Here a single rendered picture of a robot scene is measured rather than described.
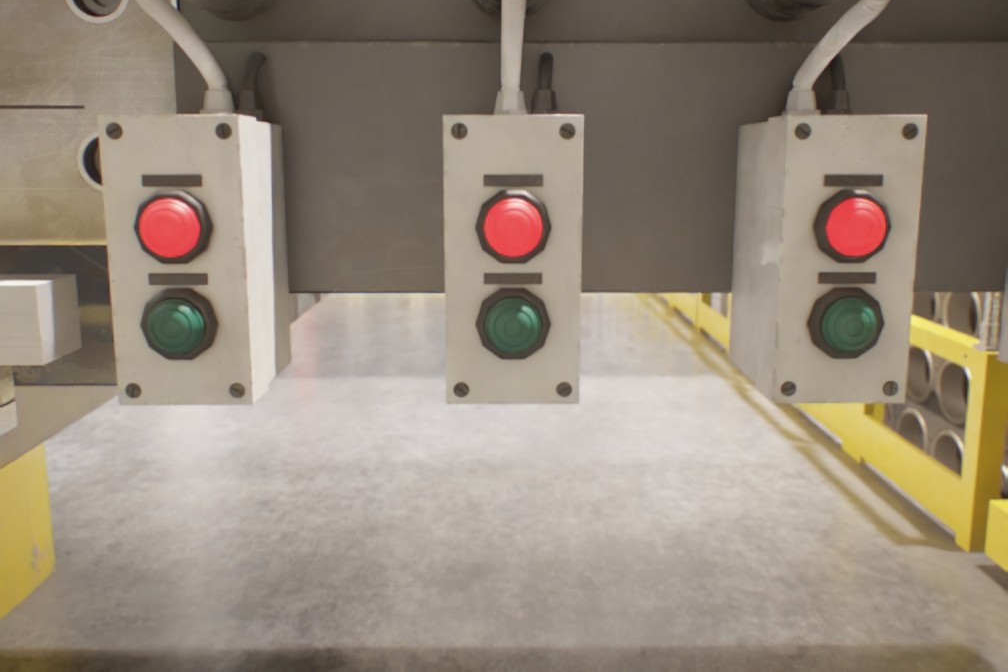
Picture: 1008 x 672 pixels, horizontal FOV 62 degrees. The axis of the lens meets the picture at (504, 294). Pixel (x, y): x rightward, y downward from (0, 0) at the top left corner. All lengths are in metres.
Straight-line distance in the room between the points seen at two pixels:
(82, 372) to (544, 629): 0.96
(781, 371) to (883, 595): 1.23
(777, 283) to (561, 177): 0.13
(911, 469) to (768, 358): 1.60
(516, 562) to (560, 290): 1.24
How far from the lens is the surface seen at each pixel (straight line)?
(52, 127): 0.62
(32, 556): 1.74
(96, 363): 0.66
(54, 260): 0.66
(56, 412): 1.07
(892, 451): 2.13
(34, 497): 1.72
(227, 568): 1.70
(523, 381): 0.44
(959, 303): 3.64
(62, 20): 0.62
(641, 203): 0.52
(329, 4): 0.56
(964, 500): 1.89
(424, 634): 1.44
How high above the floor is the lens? 0.74
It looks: 9 degrees down
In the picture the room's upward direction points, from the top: straight up
